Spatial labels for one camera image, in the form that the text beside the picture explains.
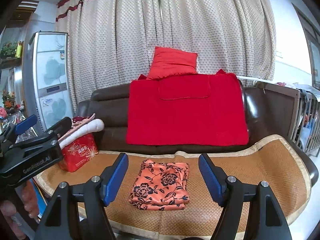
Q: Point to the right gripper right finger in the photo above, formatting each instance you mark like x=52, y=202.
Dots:
x=266, y=219

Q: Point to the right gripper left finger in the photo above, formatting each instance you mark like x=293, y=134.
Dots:
x=78, y=211

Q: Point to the orange floral garment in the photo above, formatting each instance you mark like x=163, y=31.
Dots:
x=160, y=186

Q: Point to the person's left hand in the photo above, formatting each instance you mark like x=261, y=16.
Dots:
x=13, y=193

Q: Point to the red gift bag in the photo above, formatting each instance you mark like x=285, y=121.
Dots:
x=78, y=152

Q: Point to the woven rattan seat mat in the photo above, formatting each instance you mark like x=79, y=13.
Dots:
x=272, y=159

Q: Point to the white quilted folded cloth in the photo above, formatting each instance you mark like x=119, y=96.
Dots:
x=81, y=126

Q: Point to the dark brown leather sofa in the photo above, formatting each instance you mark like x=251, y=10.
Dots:
x=110, y=105

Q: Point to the flower pot plants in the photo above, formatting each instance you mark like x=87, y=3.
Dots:
x=12, y=95

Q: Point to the wooden baby crib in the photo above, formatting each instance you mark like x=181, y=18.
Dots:
x=293, y=110

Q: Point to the red blanket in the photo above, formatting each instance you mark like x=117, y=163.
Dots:
x=196, y=109

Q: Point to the red pillow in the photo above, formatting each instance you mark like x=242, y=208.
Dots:
x=169, y=62

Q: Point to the beige dotted curtain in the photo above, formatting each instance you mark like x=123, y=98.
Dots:
x=112, y=42

